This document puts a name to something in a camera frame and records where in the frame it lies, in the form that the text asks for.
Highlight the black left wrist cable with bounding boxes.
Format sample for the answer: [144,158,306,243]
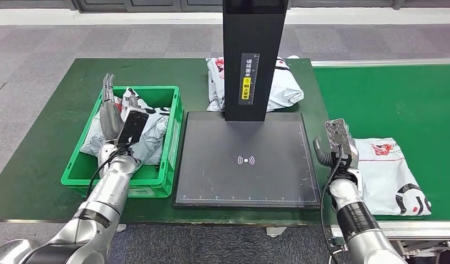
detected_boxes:
[85,144,133,199]

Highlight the small crumpled white parcel bag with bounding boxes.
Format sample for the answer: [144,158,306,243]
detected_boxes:
[206,97,226,113]

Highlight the shiny silver dome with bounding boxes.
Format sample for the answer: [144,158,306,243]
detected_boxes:
[0,238,33,264]

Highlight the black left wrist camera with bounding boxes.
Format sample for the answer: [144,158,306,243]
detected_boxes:
[116,106,150,146]

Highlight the white parcel bag red print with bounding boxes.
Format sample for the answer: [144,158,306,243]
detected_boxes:
[206,57,226,103]

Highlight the white parcel bag black stripes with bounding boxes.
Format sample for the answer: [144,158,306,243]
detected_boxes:
[266,56,305,112]

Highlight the green conveyor belt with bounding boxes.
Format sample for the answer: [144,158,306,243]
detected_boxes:
[311,58,450,264]

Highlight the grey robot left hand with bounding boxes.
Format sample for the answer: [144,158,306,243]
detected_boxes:
[100,73,125,145]

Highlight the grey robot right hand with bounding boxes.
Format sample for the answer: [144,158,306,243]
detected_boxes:
[312,135,360,171]

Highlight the grey ruler label yellow sticker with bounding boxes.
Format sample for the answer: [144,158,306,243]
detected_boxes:
[238,53,260,106]

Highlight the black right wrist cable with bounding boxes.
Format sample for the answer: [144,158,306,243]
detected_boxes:
[320,145,344,264]

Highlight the black inbound scanner machine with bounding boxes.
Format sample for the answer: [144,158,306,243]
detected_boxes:
[173,0,322,210]

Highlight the green plastic crate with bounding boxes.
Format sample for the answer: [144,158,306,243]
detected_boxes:
[61,85,184,199]

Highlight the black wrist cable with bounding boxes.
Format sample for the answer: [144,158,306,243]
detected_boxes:
[320,145,344,264]
[85,144,133,199]

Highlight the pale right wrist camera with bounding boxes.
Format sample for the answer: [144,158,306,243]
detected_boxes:
[325,118,354,161]

